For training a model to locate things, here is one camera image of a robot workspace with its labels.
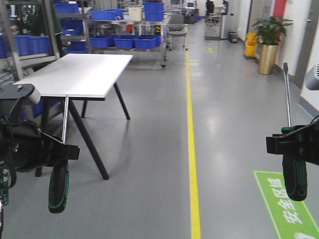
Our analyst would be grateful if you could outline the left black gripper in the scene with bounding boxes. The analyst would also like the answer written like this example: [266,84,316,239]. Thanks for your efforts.
[0,117,80,172]

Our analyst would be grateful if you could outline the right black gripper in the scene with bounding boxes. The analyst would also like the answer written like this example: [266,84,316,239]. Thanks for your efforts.
[266,118,319,165]

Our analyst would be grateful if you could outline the green-black cross screwdriver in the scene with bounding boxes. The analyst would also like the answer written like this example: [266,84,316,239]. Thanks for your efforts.
[48,95,70,214]

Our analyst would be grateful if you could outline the white table black legs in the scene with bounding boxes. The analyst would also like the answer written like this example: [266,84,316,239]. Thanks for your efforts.
[14,54,133,180]

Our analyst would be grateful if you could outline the gold planter with plant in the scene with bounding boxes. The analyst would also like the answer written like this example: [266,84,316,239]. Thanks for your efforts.
[253,16,293,75]

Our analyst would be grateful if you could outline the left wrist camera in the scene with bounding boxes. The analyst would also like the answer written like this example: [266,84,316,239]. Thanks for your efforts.
[0,84,41,105]

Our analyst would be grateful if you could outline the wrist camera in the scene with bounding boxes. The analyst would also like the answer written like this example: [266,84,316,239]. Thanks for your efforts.
[0,84,41,105]
[305,64,319,91]

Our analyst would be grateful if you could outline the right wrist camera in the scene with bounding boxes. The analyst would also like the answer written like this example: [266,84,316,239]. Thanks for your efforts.
[305,64,319,91]

